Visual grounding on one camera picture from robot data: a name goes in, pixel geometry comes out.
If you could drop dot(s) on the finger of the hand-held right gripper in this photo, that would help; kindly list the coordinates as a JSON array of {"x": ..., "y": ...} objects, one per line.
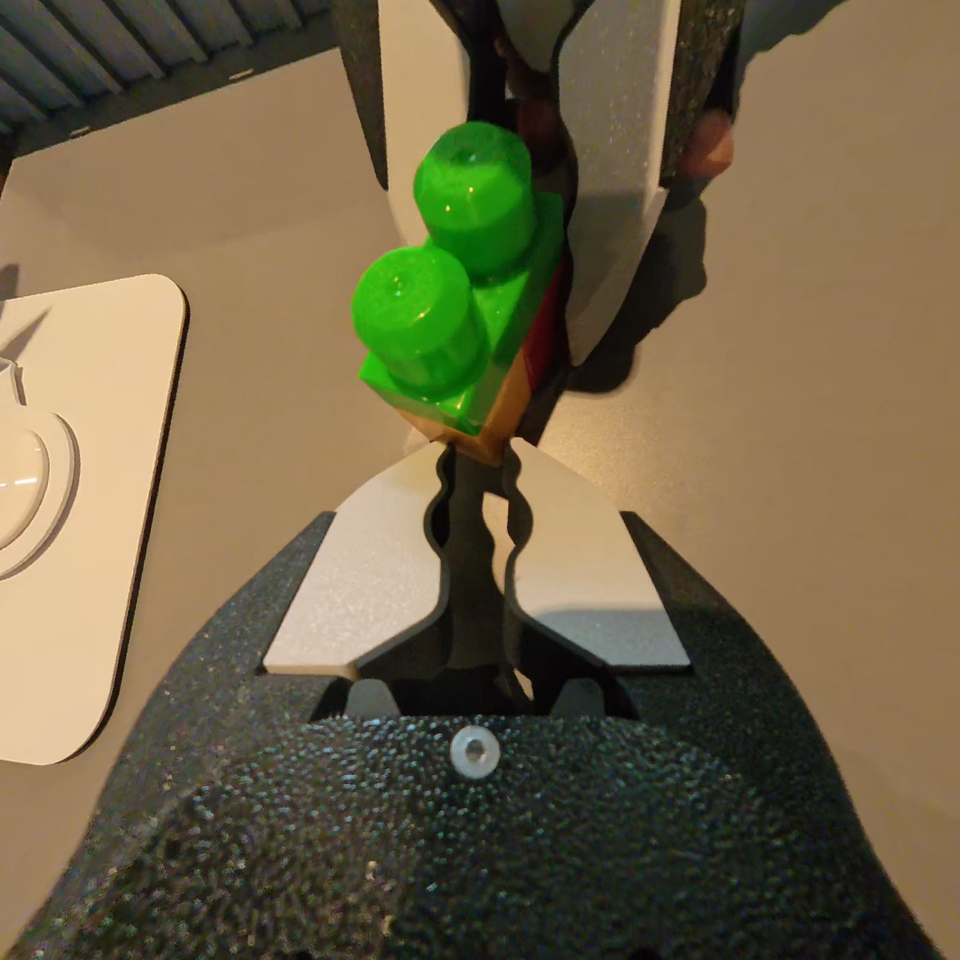
[
  {"x": 615, "y": 112},
  {"x": 420, "y": 75}
]

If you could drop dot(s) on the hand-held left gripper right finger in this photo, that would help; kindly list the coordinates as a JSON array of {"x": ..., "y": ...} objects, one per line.
[{"x": 600, "y": 600}]

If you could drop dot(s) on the red mega block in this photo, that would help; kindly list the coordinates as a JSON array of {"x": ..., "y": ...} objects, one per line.
[{"x": 544, "y": 330}]

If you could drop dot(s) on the orange mega block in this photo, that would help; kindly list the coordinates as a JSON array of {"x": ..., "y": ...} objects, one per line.
[{"x": 502, "y": 420}]

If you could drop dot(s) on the white instruction board stand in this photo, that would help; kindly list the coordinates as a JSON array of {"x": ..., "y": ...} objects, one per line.
[{"x": 112, "y": 450}]

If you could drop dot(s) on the green two-stud mega block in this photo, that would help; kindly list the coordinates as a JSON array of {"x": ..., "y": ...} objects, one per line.
[{"x": 420, "y": 322}]

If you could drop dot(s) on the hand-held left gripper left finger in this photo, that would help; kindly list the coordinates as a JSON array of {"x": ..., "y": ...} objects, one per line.
[{"x": 360, "y": 592}]

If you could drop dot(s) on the person's right hand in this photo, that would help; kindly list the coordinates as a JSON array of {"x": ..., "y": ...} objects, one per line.
[{"x": 709, "y": 146}]

